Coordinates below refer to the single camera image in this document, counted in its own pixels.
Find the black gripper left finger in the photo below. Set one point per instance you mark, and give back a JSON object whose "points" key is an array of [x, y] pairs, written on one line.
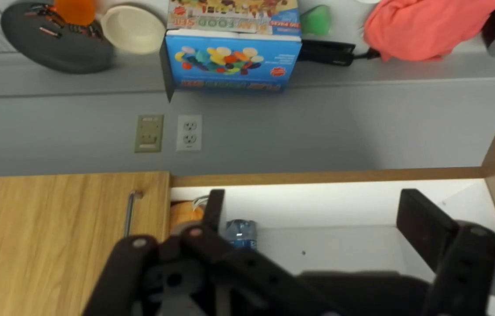
{"points": [[160, 274]]}

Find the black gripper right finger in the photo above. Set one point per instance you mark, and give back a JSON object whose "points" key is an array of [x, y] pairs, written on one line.
{"points": [[469, 264]]}

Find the orange container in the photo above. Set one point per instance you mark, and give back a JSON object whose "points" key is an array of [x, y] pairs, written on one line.
{"points": [[184, 213]]}

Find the blue toy food box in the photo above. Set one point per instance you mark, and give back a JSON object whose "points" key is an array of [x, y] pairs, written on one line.
{"points": [[232, 58]]}

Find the pink cloth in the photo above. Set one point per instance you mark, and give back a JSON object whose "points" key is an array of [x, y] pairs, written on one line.
{"points": [[428, 28]]}

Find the dark grey plate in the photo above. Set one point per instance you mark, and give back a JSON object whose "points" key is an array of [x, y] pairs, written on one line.
{"points": [[60, 49]]}

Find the cream bowl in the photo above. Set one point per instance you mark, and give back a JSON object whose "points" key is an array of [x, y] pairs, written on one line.
{"points": [[134, 28]]}

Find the black power adapter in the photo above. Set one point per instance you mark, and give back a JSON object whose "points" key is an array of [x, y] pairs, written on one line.
{"points": [[327, 53]]}

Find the orange plastic cup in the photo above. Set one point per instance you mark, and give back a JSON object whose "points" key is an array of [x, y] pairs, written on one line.
{"points": [[76, 11]]}

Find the brown toy pieces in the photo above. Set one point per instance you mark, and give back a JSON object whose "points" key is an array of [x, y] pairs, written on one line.
{"points": [[46, 20]]}

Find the green toy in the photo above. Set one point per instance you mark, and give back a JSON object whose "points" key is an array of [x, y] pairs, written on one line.
{"points": [[316, 20]]}

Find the wooden wall cabinet body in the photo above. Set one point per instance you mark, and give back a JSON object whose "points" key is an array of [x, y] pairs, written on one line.
{"points": [[346, 204]]}

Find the beige switch plate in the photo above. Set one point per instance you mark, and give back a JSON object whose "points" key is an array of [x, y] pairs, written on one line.
{"points": [[149, 134]]}

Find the white wall outlet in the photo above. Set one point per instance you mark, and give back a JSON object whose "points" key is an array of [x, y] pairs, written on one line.
{"points": [[190, 132]]}

